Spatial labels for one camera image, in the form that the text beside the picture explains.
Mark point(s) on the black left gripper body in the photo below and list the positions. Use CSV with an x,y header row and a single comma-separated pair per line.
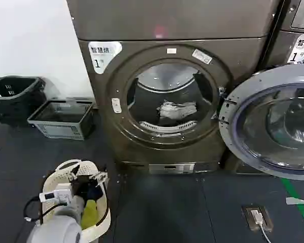
x,y
80,186

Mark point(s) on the round glass dryer door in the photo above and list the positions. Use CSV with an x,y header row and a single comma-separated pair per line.
x,y
248,131

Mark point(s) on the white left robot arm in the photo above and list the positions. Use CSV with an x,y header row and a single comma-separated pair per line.
x,y
56,227

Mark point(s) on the dark blue cloth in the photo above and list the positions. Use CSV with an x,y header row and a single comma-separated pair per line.
x,y
95,193

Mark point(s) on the grey dryer with open drum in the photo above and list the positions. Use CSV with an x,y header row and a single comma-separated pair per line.
x,y
167,152

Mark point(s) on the white perforated laundry basket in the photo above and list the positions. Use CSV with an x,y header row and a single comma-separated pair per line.
x,y
66,167

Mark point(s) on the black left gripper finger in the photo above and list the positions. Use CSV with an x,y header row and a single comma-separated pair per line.
x,y
99,176
75,170

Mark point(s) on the yellow-green cloth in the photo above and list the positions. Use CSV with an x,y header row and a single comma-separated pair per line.
x,y
89,213

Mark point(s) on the white floor sticker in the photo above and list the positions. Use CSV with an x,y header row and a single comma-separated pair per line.
x,y
297,201

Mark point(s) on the black plastic laundry basket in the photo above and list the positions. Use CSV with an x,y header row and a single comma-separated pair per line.
x,y
14,98

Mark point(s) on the metal floor socket box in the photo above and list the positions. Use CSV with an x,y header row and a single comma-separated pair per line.
x,y
268,222

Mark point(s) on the grey neighbouring dryer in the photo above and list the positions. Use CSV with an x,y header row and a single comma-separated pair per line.
x,y
276,50

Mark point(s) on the pale clothes in drum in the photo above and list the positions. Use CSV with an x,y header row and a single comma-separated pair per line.
x,y
176,108

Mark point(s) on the grey neighbouring upper machine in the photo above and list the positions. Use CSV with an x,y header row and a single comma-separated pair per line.
x,y
302,14

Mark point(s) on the grey folding crate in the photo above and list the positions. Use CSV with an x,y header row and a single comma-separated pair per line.
x,y
63,130

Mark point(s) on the green floor tape strip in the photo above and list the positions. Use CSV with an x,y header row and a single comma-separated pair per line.
x,y
296,197

